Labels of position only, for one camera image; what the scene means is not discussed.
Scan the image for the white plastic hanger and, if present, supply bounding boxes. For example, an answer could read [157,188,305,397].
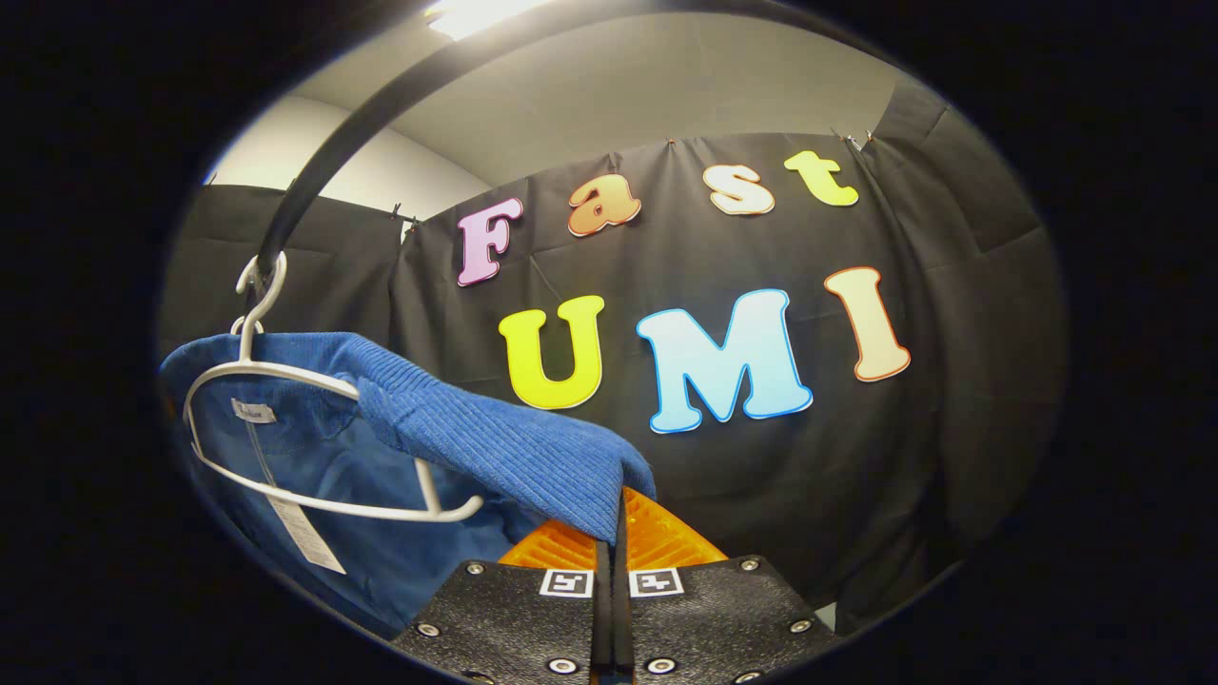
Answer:
[184,252,486,524]

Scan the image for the black backdrop cloth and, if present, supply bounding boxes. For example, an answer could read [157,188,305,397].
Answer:
[157,76,1067,634]

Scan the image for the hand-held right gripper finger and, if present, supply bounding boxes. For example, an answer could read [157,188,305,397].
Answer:
[392,519,615,685]
[614,485,844,685]

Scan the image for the blue corduroy jacket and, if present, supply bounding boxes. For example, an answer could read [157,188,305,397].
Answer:
[160,331,658,638]

